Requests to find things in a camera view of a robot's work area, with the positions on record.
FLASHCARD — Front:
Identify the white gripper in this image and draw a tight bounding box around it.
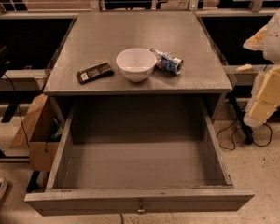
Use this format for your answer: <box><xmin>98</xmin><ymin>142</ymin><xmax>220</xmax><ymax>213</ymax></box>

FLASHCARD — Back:
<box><xmin>243</xmin><ymin>63</ymin><xmax>280</xmax><ymax>128</ymax></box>

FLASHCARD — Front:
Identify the black rxbar chocolate bar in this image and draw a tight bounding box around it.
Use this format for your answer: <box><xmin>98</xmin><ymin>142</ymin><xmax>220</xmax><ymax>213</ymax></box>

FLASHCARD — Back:
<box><xmin>77</xmin><ymin>63</ymin><xmax>114</xmax><ymax>84</ymax></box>

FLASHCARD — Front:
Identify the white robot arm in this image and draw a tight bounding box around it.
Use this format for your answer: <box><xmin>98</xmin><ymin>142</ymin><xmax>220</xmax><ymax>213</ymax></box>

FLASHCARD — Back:
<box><xmin>243</xmin><ymin>9</ymin><xmax>280</xmax><ymax>127</ymax></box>

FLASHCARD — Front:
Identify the open grey top drawer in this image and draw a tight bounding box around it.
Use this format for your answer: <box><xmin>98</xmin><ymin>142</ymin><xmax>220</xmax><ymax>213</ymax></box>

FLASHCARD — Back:
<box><xmin>25</xmin><ymin>95</ymin><xmax>254</xmax><ymax>216</ymax></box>

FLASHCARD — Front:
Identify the metal drawer knob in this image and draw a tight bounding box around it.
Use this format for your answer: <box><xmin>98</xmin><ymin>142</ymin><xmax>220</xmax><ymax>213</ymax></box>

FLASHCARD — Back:
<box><xmin>136</xmin><ymin>203</ymin><xmax>146</xmax><ymax>215</ymax></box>

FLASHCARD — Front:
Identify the yellow foam scrap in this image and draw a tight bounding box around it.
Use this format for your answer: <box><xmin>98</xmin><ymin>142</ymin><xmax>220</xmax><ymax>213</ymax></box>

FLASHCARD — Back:
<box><xmin>236</xmin><ymin>63</ymin><xmax>253</xmax><ymax>72</ymax></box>

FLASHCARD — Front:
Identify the black table leg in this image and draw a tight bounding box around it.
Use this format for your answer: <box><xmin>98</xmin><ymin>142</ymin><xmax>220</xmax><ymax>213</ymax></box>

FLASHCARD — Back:
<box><xmin>229</xmin><ymin>93</ymin><xmax>254</xmax><ymax>145</ymax></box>

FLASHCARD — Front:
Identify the crumpled blue snack bag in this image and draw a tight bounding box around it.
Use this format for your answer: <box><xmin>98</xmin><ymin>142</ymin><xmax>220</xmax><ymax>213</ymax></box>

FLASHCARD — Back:
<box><xmin>149</xmin><ymin>48</ymin><xmax>184</xmax><ymax>76</ymax></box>

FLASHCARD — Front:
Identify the white ceramic bowl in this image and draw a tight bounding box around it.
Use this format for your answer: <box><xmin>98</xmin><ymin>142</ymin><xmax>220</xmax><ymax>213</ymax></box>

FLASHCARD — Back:
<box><xmin>116</xmin><ymin>48</ymin><xmax>157</xmax><ymax>82</ymax></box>

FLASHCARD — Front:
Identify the grey cabinet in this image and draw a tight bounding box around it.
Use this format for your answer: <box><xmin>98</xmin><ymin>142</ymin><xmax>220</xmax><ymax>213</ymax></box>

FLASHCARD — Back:
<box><xmin>44</xmin><ymin>11</ymin><xmax>231</xmax><ymax>119</ymax></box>

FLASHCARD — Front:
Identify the cardboard box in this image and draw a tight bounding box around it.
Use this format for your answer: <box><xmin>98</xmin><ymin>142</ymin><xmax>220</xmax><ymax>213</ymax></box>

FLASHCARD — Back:
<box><xmin>10</xmin><ymin>94</ymin><xmax>59</xmax><ymax>172</ymax></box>

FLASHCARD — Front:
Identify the black cable on floor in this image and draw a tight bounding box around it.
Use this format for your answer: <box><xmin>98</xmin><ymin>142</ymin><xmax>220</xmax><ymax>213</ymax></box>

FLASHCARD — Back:
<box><xmin>216</xmin><ymin>119</ymin><xmax>273</xmax><ymax>151</ymax></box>

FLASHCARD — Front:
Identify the black cable left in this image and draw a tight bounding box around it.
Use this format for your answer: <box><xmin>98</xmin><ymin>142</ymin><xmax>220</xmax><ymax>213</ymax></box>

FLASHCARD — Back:
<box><xmin>3</xmin><ymin>73</ymin><xmax>31</xmax><ymax>148</ymax></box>

